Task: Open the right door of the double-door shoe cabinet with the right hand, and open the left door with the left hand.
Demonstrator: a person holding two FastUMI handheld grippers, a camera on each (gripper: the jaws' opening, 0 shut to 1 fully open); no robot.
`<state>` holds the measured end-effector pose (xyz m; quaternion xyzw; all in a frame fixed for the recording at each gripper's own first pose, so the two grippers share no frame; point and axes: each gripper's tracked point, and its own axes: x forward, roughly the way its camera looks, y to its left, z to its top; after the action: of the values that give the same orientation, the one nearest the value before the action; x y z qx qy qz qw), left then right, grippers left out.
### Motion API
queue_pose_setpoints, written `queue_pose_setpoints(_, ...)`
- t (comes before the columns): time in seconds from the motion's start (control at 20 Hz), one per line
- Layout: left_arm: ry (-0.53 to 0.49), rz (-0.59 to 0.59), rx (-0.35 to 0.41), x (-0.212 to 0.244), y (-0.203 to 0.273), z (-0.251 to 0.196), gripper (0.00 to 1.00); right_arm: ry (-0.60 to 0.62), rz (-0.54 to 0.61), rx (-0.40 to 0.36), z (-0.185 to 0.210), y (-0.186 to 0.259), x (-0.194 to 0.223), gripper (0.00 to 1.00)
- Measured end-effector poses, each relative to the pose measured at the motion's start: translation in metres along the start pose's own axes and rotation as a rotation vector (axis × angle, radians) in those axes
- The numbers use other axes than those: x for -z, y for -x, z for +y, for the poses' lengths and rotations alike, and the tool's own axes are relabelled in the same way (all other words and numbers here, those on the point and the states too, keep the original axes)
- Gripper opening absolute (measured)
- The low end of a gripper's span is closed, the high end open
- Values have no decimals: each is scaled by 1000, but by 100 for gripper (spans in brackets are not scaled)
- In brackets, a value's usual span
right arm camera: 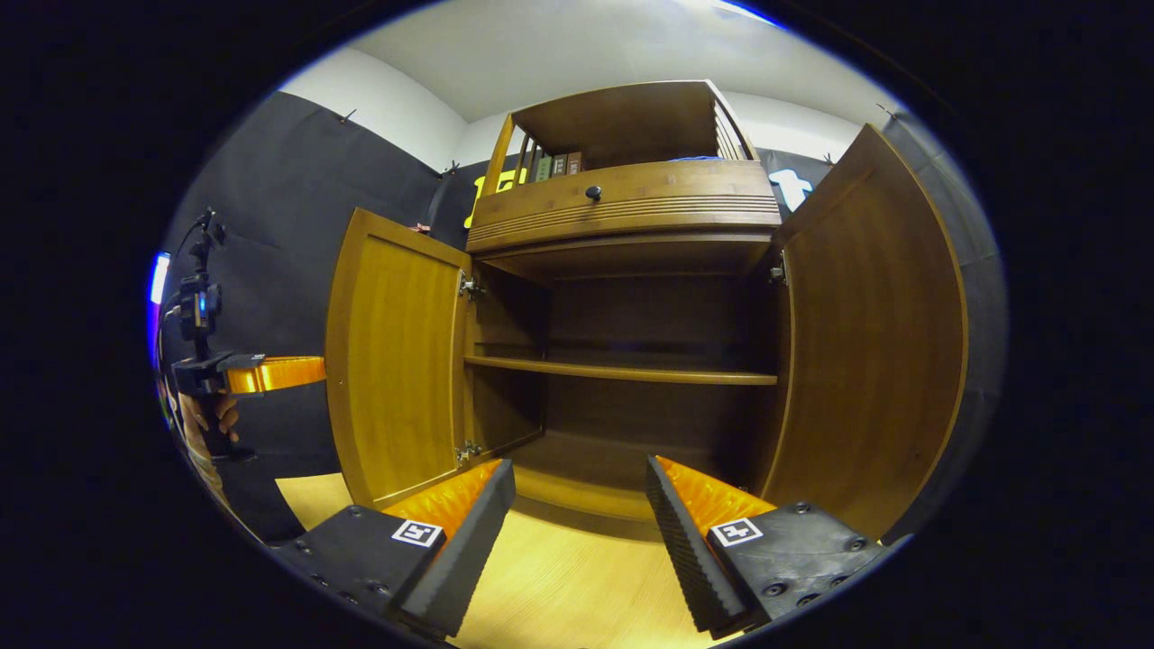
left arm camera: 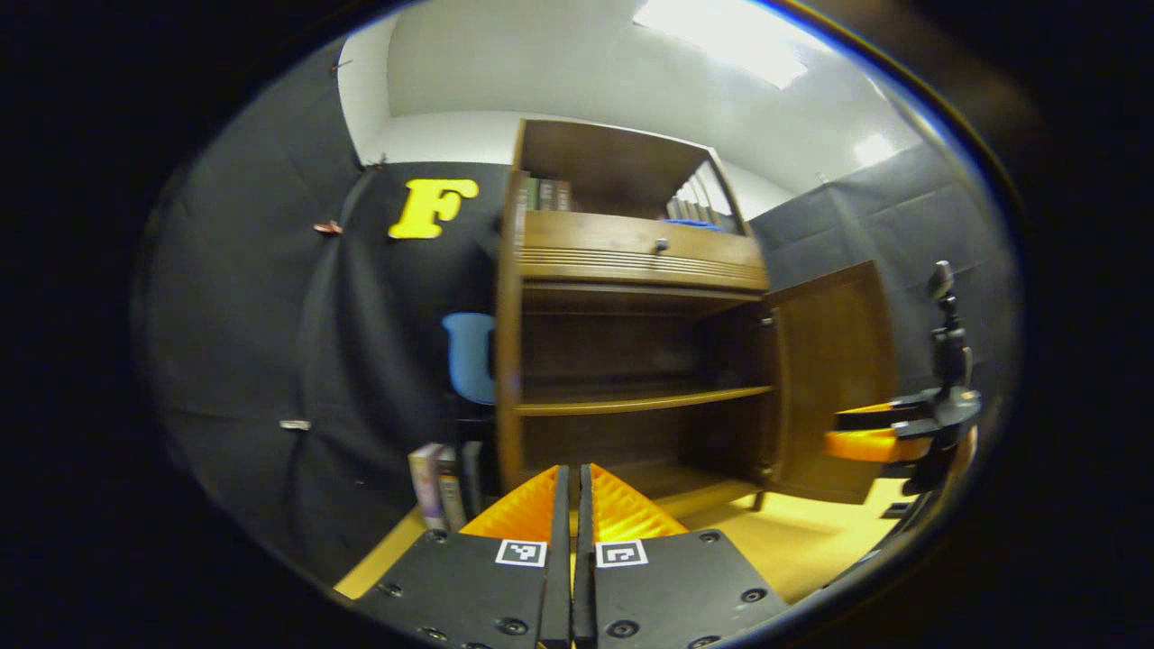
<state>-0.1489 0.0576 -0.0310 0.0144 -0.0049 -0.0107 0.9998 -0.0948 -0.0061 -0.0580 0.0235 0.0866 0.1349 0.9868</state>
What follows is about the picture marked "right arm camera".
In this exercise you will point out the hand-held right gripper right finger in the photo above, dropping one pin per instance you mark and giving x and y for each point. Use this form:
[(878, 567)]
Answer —
[(682, 550)]

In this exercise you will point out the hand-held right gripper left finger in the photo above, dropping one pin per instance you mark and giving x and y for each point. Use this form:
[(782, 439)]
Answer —
[(469, 550)]

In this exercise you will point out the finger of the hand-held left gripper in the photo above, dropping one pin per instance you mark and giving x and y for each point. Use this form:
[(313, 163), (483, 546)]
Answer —
[(243, 362)]

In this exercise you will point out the wooden shoe cabinet door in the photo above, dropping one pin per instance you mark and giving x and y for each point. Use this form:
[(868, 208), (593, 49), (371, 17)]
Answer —
[(865, 342), (397, 361)]

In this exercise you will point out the wooden double-door shoe cabinet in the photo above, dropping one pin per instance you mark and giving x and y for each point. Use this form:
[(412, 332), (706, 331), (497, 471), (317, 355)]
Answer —
[(631, 117)]

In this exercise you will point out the metal door hinge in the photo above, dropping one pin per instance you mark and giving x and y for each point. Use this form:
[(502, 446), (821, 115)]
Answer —
[(778, 269), (468, 452), (469, 287)]

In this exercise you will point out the wooden cabinet drawer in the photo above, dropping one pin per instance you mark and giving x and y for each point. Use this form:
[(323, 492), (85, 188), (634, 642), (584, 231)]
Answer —
[(676, 194)]

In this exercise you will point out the black backdrop cloth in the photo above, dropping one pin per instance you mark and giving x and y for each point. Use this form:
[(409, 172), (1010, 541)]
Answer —
[(288, 198)]

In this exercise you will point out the green book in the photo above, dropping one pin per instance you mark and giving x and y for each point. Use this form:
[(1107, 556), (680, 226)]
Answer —
[(543, 169)]

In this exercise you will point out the dark grey book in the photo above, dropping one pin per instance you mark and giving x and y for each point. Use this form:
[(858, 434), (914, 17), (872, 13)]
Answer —
[(559, 166)]

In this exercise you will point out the brown book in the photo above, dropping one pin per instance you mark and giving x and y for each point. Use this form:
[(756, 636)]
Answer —
[(574, 163)]

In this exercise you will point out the blue flat item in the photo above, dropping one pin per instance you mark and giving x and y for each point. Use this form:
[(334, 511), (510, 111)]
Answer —
[(694, 159)]

